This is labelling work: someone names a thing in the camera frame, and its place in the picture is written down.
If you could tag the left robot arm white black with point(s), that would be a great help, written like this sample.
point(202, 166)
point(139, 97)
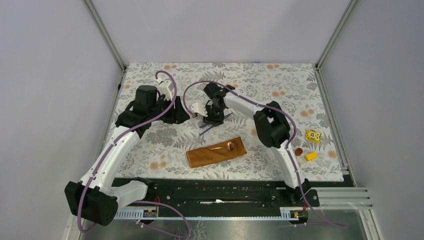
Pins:
point(93, 197)

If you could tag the left aluminium frame post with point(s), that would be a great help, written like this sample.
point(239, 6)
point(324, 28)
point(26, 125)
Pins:
point(104, 33)

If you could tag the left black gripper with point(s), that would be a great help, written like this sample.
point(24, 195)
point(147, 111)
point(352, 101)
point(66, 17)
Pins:
point(178, 114)

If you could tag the brown wooden spoon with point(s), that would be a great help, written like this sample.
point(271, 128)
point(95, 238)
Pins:
point(229, 146)

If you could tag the yellow cube block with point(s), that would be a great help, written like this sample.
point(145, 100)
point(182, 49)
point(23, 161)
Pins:
point(311, 156)

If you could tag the orange cloth napkin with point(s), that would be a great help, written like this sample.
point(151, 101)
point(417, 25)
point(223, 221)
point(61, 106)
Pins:
point(203, 156)

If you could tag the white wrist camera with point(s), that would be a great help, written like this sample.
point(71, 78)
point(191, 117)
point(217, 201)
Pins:
point(165, 87)
point(198, 109)

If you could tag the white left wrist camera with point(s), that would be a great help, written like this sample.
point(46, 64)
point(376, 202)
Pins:
point(165, 87)

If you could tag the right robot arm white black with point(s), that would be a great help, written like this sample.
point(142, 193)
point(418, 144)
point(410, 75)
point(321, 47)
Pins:
point(272, 125)

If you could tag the aluminium frame post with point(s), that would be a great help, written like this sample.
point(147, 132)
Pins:
point(104, 33)
point(334, 36)

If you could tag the yellow numbered die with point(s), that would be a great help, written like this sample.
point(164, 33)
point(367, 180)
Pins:
point(313, 136)

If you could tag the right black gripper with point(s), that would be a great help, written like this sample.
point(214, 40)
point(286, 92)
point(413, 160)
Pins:
point(214, 121)

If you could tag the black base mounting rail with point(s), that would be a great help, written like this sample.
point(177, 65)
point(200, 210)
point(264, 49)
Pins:
point(230, 198)

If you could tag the dark teal chopstick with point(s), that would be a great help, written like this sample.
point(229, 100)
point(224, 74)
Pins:
point(225, 117)
point(205, 128)

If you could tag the right aluminium frame post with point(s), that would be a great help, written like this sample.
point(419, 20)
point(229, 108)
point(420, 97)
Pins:
point(334, 36)

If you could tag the floral patterned table mat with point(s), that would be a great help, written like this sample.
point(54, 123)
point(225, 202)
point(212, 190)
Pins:
point(161, 153)

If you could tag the brown round block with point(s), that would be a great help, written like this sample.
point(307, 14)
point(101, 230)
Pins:
point(298, 151)

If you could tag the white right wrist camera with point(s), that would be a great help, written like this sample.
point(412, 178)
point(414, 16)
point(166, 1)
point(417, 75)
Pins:
point(198, 109)

